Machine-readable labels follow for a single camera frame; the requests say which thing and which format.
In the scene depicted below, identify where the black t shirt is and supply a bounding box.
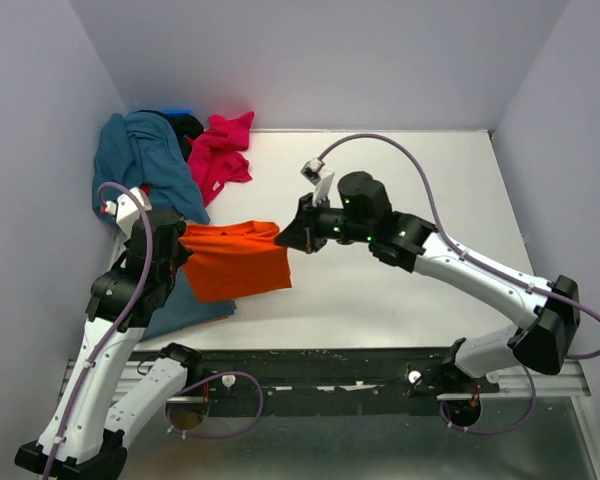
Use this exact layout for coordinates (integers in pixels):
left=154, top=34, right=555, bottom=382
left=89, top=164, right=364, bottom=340
left=158, top=112, right=204, bottom=157

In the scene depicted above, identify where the blue plastic bin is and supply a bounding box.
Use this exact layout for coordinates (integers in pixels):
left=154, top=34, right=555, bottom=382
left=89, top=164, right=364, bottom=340
left=129, top=109, right=193, bottom=117

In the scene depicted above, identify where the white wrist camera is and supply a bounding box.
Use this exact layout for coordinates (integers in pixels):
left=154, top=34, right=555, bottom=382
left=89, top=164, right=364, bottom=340
left=101, top=187, right=152, bottom=237
left=300, top=157, right=334, bottom=207

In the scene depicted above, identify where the orange t shirt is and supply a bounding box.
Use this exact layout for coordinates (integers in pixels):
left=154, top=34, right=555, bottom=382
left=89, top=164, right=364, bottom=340
left=180, top=220, right=292, bottom=303

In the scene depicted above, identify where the grey blue t shirt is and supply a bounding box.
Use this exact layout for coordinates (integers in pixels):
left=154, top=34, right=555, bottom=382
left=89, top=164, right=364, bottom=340
left=141, top=269, right=236, bottom=341

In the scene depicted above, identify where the aluminium frame rail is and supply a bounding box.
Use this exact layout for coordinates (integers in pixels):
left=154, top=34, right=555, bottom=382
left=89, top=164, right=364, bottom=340
left=59, top=357, right=591, bottom=401

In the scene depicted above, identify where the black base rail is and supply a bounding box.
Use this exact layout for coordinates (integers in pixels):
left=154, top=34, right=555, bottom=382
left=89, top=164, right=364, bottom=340
left=129, top=344, right=566, bottom=419

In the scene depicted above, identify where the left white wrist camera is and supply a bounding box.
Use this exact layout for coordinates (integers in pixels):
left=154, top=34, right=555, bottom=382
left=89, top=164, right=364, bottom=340
left=101, top=187, right=152, bottom=237

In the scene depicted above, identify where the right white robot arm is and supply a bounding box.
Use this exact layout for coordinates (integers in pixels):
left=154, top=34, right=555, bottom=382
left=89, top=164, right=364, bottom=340
left=275, top=171, right=580, bottom=392

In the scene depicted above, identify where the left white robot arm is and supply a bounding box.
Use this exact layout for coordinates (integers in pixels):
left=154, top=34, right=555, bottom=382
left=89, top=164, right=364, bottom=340
left=14, top=210, right=202, bottom=479

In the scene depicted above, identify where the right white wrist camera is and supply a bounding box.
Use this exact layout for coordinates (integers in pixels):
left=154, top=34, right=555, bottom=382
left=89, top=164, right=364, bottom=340
left=300, top=157, right=334, bottom=207

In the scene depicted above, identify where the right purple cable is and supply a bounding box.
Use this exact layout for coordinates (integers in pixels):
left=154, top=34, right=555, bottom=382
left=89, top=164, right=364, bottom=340
left=317, top=133, right=600, bottom=435

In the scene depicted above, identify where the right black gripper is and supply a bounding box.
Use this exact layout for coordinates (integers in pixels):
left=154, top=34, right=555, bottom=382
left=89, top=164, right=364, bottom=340
left=277, top=190, right=374, bottom=252

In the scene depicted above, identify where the teal blue t shirt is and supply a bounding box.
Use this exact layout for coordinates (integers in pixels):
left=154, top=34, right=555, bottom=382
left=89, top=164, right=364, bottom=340
left=92, top=112, right=211, bottom=225

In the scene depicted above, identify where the magenta pink t shirt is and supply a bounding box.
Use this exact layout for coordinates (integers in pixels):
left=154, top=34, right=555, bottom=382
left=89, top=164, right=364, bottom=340
left=187, top=111, right=255, bottom=207

